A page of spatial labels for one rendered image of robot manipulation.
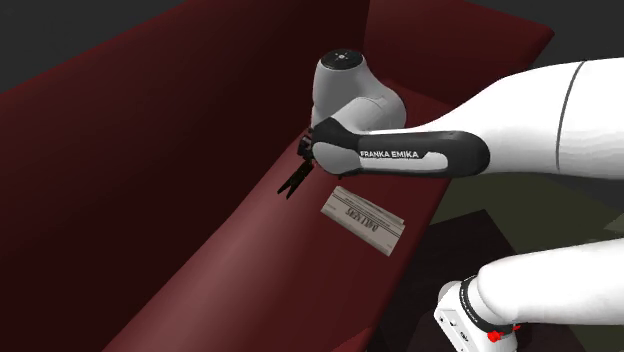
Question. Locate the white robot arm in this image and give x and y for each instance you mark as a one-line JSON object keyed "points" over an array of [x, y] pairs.
{"points": [[526, 122]]}

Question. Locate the dark red sofa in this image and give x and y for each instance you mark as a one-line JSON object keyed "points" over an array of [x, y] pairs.
{"points": [[146, 146]]}

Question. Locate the folded grey newspaper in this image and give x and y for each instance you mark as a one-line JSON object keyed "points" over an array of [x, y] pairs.
{"points": [[363, 220]]}

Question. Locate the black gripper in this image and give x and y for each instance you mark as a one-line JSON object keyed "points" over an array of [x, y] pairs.
{"points": [[305, 146]]}

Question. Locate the dark robot stand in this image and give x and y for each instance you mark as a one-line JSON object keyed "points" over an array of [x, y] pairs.
{"points": [[441, 253]]}

